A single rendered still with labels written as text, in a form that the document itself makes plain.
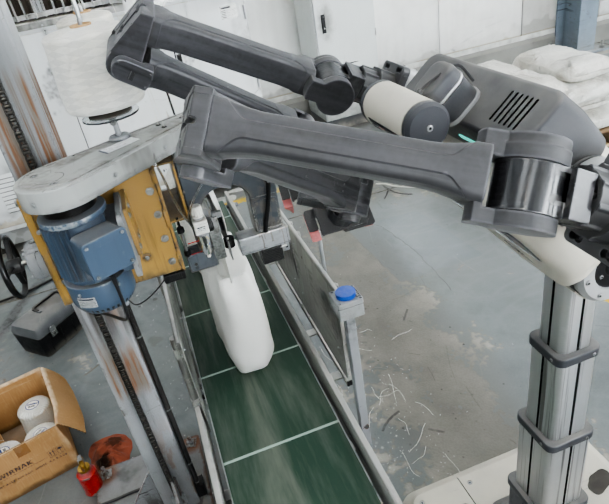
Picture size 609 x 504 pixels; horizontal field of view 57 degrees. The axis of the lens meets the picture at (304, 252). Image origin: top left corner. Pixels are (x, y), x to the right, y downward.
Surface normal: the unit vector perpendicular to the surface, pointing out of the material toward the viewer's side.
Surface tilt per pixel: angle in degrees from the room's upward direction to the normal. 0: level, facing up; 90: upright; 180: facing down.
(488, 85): 40
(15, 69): 90
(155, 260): 90
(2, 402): 90
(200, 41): 103
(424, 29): 90
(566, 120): 66
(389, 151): 58
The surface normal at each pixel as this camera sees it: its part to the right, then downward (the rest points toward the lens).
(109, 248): 0.69, 0.29
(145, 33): 0.19, 0.72
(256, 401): -0.15, -0.84
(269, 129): -0.06, -0.01
